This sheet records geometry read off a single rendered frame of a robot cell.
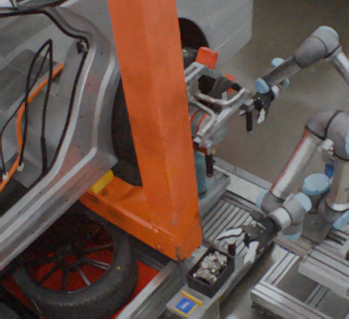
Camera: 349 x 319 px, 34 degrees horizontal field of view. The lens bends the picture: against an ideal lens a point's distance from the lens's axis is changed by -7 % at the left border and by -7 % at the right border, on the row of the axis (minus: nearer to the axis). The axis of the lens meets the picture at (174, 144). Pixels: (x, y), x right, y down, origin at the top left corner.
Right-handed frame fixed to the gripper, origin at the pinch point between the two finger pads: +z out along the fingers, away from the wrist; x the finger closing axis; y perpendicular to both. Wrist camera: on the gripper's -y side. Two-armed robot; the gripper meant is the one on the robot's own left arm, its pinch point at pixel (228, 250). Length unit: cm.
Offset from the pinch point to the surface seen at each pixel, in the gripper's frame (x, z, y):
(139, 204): 76, -4, 35
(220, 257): 46, -23, 62
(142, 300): 61, 16, 77
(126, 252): 81, 8, 63
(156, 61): 42, -11, -50
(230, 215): 101, -66, 105
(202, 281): 41, -9, 65
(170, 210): 53, -8, 25
